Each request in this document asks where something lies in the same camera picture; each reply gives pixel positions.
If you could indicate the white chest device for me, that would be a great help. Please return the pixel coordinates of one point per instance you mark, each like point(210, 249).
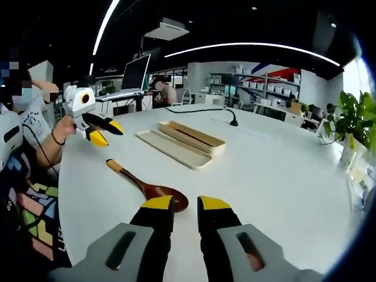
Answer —
point(10, 138)

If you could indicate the person's left hand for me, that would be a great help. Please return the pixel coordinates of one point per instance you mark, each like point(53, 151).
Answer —
point(65, 127)

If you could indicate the green plant in white pot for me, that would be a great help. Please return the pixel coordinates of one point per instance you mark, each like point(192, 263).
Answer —
point(355, 117)

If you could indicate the curved ceiling light strip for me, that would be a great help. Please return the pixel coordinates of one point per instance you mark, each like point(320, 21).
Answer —
point(104, 29)

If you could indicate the person's printed dark shirt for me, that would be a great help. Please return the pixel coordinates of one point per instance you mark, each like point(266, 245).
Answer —
point(32, 223)

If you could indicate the brown wooden spoon utensil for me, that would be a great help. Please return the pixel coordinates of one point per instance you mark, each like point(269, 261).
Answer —
point(158, 192)

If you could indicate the black laptop stand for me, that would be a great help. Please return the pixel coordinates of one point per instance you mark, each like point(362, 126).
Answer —
point(138, 104)

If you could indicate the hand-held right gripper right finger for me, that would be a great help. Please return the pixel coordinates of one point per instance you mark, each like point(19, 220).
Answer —
point(223, 249)

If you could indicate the beige cutlery case base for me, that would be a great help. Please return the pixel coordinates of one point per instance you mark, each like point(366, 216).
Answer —
point(205, 147)

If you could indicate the ceiling air conditioner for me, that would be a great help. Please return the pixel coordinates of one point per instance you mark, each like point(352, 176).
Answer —
point(167, 29)

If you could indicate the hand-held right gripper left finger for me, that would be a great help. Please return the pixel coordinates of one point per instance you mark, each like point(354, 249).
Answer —
point(138, 249)

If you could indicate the shelf with white boxes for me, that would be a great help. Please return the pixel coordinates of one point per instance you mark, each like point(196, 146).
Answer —
point(264, 83)

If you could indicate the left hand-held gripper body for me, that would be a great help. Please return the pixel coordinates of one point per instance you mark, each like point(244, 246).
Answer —
point(77, 102)

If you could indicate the beige cutlery case lid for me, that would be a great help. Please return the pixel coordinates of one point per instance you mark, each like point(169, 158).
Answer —
point(173, 149)

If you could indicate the black wristband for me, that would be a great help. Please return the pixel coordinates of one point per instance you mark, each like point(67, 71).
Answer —
point(58, 138)

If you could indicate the silver laptop on stand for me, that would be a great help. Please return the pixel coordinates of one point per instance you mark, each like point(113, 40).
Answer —
point(136, 72)

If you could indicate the long ceiling light strip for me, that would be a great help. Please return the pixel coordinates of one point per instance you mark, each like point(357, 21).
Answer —
point(252, 45)

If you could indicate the white office chair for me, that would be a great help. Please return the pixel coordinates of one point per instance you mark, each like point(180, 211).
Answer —
point(185, 96)

